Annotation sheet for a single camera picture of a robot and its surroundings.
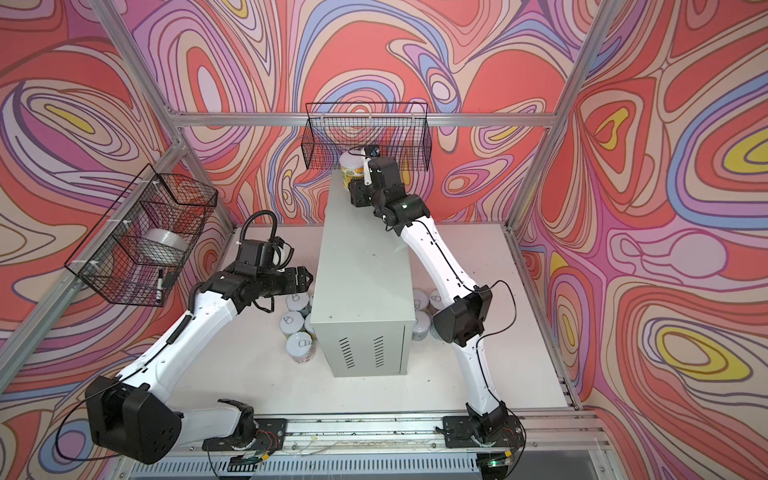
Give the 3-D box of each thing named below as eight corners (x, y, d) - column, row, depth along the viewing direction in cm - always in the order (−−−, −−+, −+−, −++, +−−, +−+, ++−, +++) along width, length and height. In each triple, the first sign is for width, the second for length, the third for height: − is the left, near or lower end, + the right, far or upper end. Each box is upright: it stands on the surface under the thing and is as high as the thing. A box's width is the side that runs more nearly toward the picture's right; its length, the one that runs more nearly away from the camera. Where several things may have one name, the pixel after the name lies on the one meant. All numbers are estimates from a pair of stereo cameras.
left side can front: (288, 363, 86) (283, 356, 82) (293, 340, 91) (288, 332, 86) (313, 363, 86) (309, 356, 82) (317, 340, 91) (313, 332, 86)
